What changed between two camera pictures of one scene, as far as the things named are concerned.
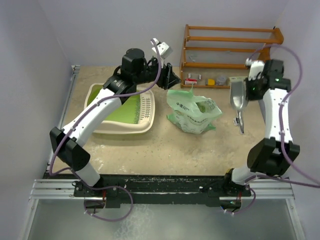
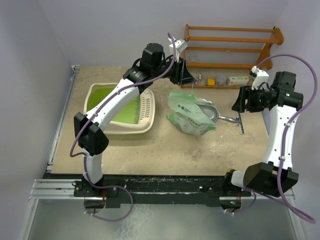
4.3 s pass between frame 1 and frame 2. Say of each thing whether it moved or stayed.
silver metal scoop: moved
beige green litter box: stayed
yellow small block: stayed
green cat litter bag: stayed
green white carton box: stayed
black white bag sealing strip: moved
